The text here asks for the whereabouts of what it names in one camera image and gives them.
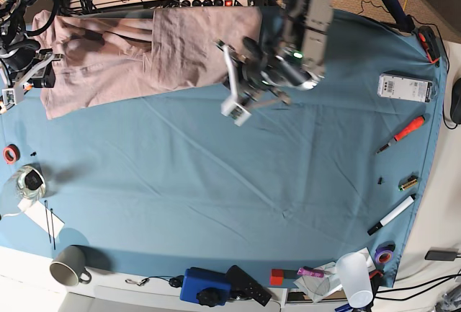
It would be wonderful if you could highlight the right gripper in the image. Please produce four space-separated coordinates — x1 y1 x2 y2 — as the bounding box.
1 43 63 88

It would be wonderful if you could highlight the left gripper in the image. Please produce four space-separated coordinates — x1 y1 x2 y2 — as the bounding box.
215 37 291 110

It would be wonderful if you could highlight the mauve T-shirt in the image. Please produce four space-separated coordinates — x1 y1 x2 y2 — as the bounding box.
32 7 262 119

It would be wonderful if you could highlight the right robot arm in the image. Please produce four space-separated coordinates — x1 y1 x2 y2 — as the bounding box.
1 0 61 94

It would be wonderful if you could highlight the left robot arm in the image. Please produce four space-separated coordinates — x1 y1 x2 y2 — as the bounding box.
215 0 334 120

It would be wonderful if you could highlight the orange black utility knife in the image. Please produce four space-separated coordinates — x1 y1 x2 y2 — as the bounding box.
0 99 8 115

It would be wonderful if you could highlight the white power strip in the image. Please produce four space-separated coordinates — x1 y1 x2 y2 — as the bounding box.
171 0 249 8

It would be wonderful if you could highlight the red tape roll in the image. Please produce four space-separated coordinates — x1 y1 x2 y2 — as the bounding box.
2 144 20 164

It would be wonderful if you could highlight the black zip tie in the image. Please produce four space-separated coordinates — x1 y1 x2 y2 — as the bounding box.
43 200 55 249

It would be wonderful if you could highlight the white paper card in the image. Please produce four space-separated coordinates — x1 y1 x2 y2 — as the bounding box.
24 202 65 239

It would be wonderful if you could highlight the teal table cloth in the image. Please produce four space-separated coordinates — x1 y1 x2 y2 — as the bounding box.
1 11 447 284

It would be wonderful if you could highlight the orange black clamp tool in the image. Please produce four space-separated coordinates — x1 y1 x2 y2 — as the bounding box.
417 25 440 64

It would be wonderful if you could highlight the grey ceramic mug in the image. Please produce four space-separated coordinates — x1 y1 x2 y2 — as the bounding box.
49 246 91 287

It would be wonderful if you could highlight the green gold battery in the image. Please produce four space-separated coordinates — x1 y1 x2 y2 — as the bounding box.
398 176 419 191

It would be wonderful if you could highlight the white black marker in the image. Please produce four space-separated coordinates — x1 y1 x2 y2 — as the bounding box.
367 194 416 236

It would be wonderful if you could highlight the black computer mouse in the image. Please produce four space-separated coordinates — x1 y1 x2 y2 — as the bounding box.
449 78 461 125

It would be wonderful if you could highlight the red black block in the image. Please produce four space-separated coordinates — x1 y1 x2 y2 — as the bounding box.
269 269 298 286

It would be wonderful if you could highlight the purple lighter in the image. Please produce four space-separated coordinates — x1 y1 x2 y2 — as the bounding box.
297 267 325 278

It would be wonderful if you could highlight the black remote control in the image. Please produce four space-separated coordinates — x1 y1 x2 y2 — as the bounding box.
225 265 272 307

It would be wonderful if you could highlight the blue box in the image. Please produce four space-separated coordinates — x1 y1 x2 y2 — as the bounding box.
179 267 231 308

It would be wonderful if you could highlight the frosted plastic cup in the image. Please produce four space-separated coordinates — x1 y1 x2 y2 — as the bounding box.
336 252 373 308

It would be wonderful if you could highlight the silver carabiner keyring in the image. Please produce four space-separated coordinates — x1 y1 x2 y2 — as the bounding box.
125 277 150 287

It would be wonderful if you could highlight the purple tape roll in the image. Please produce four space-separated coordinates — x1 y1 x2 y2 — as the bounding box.
374 244 395 264

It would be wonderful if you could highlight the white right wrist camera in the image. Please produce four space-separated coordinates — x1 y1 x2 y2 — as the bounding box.
2 86 24 106

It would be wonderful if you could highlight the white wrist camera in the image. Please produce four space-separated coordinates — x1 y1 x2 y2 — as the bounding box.
2 86 24 106
221 99 251 126

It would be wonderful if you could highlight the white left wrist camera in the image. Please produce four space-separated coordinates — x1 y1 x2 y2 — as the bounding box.
221 99 251 126

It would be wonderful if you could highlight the orange handled screwdriver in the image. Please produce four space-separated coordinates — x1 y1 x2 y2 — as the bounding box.
376 115 425 154

